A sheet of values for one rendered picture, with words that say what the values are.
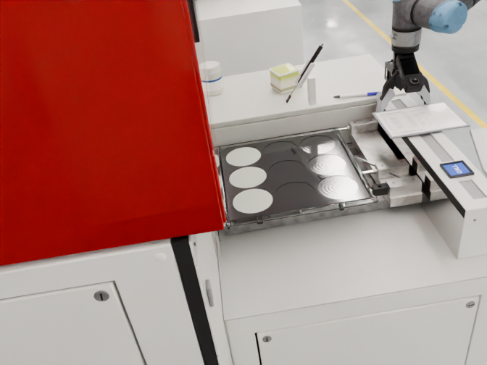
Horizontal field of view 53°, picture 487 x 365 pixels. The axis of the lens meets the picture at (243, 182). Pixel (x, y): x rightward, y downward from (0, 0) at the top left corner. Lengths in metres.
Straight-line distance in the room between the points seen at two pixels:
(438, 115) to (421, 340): 0.59
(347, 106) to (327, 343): 0.70
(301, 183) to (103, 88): 0.81
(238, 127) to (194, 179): 0.89
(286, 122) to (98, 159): 0.97
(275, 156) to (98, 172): 0.86
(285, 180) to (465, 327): 0.55
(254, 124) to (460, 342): 0.80
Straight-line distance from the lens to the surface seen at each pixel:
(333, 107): 1.51
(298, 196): 1.23
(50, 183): 0.61
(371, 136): 1.50
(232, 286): 1.13
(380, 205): 1.30
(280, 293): 1.10
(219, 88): 1.64
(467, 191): 1.17
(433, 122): 1.40
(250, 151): 1.43
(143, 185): 0.60
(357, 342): 1.21
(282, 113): 1.48
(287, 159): 1.37
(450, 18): 1.27
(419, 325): 1.22
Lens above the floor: 1.64
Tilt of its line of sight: 35 degrees down
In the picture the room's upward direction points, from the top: 8 degrees counter-clockwise
